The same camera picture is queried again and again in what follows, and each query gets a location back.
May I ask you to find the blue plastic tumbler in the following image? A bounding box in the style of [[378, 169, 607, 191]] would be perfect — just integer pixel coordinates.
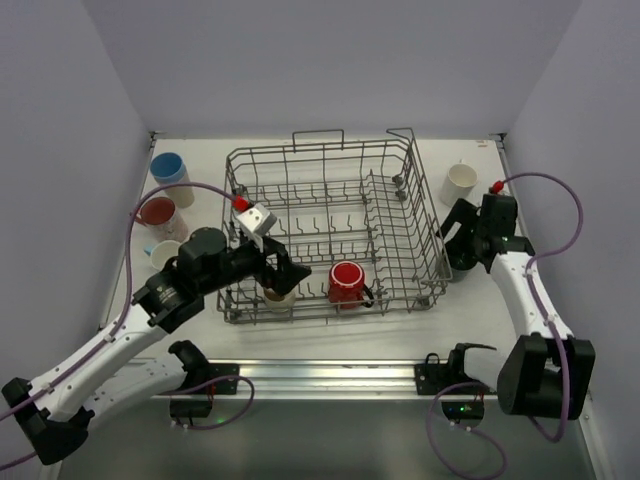
[[149, 152, 187, 185]]

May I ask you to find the white faceted ceramic mug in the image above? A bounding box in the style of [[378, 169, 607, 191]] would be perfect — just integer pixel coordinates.
[[439, 162, 478, 207]]

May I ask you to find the grey wire dish rack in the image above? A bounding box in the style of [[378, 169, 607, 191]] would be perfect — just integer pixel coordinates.
[[217, 128, 451, 324]]

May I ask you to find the right black controller box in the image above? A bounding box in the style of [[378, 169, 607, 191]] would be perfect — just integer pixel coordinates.
[[441, 399, 485, 427]]

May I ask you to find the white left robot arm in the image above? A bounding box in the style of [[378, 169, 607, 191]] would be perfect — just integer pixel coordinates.
[[2, 227, 312, 465]]

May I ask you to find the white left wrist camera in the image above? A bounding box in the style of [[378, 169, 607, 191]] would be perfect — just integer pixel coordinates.
[[235, 203, 277, 253]]

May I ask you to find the black controller box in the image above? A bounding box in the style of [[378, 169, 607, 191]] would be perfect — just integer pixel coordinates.
[[169, 400, 212, 424], [441, 399, 485, 427]]

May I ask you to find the dark green mug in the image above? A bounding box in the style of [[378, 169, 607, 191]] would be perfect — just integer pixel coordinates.
[[445, 242, 478, 283]]

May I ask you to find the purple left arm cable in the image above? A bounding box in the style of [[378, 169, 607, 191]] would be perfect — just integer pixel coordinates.
[[0, 183, 256, 466]]

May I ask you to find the pink ghost pattern mug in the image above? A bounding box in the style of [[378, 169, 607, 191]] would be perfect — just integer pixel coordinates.
[[134, 197, 189, 242]]

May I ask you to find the red mug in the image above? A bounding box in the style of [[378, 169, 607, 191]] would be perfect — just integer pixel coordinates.
[[328, 260, 374, 310]]

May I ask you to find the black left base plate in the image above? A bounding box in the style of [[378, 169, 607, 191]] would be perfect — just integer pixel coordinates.
[[172, 360, 240, 396]]

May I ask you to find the left black controller box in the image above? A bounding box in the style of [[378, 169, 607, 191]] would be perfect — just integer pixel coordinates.
[[169, 400, 212, 424]]

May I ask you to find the cream and brown mug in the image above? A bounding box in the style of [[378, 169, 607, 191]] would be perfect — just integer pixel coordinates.
[[263, 289, 296, 313]]

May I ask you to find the light blue faceted mug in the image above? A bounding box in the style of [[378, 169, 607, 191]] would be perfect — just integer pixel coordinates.
[[143, 240, 181, 271]]

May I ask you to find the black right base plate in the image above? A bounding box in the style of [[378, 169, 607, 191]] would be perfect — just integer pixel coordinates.
[[413, 351, 469, 396]]

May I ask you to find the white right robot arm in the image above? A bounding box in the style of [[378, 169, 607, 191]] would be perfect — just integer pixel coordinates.
[[439, 194, 596, 420]]

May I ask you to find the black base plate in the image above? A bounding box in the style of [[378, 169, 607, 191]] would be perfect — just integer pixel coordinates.
[[413, 351, 469, 396], [172, 360, 240, 396]]

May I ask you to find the aluminium mounting rail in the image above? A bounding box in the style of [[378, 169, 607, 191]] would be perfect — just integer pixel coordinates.
[[124, 357, 506, 400]]

